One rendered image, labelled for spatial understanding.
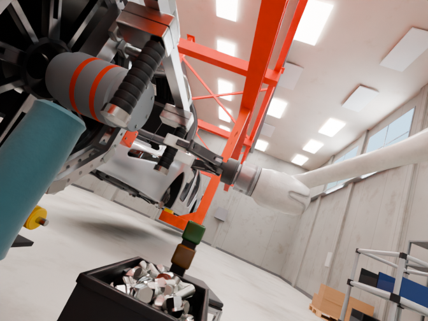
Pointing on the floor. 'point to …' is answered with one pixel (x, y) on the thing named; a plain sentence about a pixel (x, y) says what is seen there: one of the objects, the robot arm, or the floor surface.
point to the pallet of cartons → (335, 304)
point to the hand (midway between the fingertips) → (173, 148)
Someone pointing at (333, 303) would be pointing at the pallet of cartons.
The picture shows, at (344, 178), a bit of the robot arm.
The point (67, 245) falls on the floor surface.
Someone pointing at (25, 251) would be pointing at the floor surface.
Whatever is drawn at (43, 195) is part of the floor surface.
